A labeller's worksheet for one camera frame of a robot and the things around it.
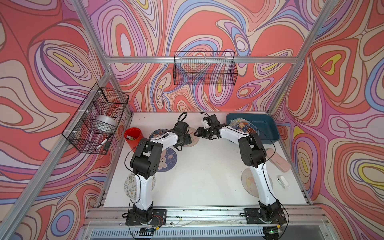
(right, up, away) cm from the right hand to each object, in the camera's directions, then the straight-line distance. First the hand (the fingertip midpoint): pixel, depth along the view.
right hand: (198, 137), depth 104 cm
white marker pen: (-48, 0, -32) cm, 57 cm away
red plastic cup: (-42, +2, -8) cm, 43 cm away
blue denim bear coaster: (+34, +9, +4) cm, 35 cm away
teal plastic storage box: (+50, +11, +7) cm, 52 cm away
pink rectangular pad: (+52, -16, -12) cm, 56 cm away
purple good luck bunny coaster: (-19, -14, -10) cm, 26 cm away
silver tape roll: (-46, +9, -35) cm, 58 cm away
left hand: (-7, -3, -3) cm, 8 cm away
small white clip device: (+47, -24, -22) cm, 57 cm away
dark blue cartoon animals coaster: (-29, +3, +3) cm, 30 cm away
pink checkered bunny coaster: (-2, -1, 0) cm, 3 cm away
